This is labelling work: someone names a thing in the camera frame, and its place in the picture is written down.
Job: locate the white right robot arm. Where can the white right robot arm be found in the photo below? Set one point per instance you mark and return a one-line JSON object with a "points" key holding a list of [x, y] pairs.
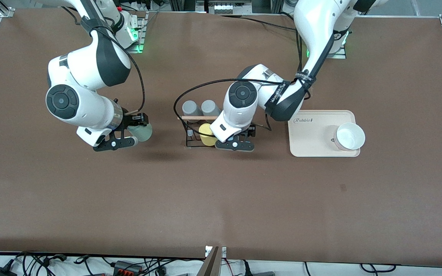
{"points": [[83, 65]]}

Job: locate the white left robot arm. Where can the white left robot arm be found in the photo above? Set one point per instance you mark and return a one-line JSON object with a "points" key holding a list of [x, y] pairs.
{"points": [[313, 23]]}

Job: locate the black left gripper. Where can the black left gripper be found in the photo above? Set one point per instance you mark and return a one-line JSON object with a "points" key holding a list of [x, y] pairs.
{"points": [[250, 131]]}

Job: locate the white terminal block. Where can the white terminal block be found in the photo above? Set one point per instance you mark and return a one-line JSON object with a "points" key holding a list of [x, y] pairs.
{"points": [[224, 9]]}

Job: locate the yellow cup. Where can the yellow cup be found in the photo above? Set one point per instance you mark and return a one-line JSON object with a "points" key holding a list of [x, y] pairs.
{"points": [[205, 134]]}

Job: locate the metal camera mount pole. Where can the metal camera mount pole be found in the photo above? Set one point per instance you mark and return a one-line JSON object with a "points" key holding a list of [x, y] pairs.
{"points": [[212, 264]]}

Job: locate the cream plastic tray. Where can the cream plastic tray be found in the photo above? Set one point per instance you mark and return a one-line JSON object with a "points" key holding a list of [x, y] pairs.
{"points": [[313, 142]]}

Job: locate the grey cup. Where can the grey cup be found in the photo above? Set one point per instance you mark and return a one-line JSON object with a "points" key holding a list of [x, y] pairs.
{"points": [[210, 107], [190, 108]]}

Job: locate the grey orange connector box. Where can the grey orange connector box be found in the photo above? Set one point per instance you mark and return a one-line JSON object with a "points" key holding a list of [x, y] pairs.
{"points": [[127, 267]]}

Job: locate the white bowl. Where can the white bowl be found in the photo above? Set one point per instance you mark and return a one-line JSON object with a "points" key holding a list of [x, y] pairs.
{"points": [[349, 136]]}

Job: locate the mint green cup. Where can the mint green cup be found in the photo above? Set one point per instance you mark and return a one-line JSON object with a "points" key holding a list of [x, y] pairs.
{"points": [[143, 134]]}

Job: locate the black power adapter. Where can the black power adapter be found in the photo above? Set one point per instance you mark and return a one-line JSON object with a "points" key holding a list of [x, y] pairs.
{"points": [[0, 272]]}

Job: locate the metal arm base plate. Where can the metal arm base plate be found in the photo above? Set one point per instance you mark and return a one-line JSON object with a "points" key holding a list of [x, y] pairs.
{"points": [[141, 34], [340, 56]]}

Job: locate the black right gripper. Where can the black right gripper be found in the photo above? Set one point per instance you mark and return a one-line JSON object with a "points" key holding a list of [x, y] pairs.
{"points": [[131, 120]]}

